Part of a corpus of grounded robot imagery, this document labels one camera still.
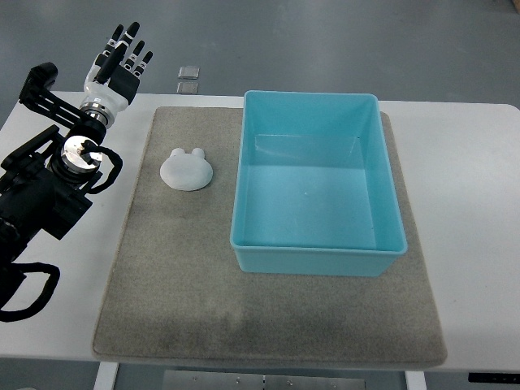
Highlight black white robot left hand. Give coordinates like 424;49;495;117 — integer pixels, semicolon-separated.
80;22;153;121

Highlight white bear toy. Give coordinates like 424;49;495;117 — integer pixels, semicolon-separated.
159;148;214;192

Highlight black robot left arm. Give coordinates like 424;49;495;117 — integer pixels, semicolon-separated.
1;63;123;262

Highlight blue plastic box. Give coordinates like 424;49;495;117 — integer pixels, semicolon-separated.
230;90;408;277

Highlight lower metal floor plate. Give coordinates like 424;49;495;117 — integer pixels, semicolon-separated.
176;81;198;95

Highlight metal floor plate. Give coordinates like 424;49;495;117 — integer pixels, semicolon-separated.
176;81;198;95
178;66;200;80

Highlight upper metal floor plate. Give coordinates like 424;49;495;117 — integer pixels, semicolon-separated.
178;66;200;80

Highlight grey felt mat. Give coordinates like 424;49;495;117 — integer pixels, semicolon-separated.
92;107;447;370

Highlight white left table leg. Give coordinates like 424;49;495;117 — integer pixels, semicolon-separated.
93;362;119;390

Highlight white table leg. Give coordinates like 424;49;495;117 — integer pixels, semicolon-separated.
405;370;427;390
93;362;119;390

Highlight white right table leg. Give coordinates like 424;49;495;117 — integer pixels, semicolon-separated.
405;370;427;390

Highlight black table control panel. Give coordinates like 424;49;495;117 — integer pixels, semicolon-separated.
468;372;520;384

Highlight metal base plate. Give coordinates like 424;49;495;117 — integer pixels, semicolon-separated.
162;370;366;390

